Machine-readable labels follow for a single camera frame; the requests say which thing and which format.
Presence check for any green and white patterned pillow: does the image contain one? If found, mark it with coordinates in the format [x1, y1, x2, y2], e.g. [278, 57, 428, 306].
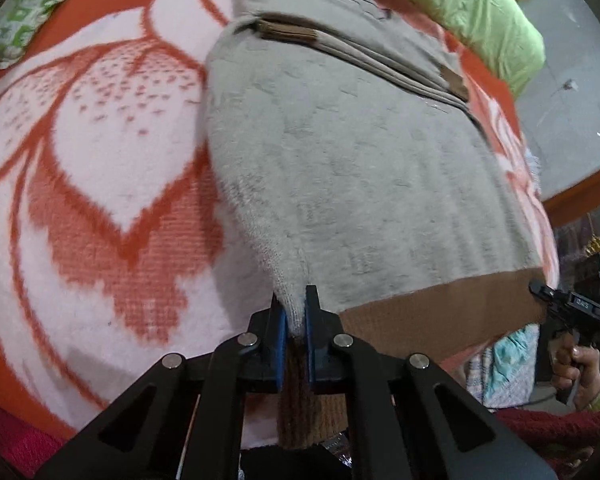
[0, 0, 106, 68]

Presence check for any orange and white floral blanket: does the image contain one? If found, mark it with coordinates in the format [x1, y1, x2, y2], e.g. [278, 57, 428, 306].
[0, 0, 561, 466]

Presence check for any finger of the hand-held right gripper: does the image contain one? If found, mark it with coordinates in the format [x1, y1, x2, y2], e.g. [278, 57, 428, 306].
[529, 280, 568, 311]

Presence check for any light green duvet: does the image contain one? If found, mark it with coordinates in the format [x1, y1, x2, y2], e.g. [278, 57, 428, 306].
[337, 0, 546, 98]

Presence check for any light blue and white cloth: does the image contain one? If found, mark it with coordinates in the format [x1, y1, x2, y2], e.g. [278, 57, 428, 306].
[467, 322, 556, 411]

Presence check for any dark red cloth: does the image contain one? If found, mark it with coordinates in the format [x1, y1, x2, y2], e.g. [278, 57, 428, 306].
[495, 405, 600, 476]

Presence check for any person's right hand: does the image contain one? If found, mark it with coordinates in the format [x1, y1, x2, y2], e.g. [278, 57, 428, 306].
[550, 332, 600, 411]

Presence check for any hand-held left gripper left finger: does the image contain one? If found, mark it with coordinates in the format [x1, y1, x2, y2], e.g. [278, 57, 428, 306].
[34, 294, 287, 480]

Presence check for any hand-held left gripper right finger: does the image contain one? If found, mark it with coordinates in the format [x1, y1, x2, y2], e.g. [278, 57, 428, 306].
[305, 285, 561, 480]

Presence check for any orange wooden ledge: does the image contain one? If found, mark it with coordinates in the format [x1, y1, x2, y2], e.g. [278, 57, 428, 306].
[542, 160, 600, 228]

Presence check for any magenta bed sheet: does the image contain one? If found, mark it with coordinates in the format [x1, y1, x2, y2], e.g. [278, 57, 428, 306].
[0, 397, 76, 478]

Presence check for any grey knit sweater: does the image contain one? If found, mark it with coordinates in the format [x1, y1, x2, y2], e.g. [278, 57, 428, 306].
[196, 0, 548, 453]

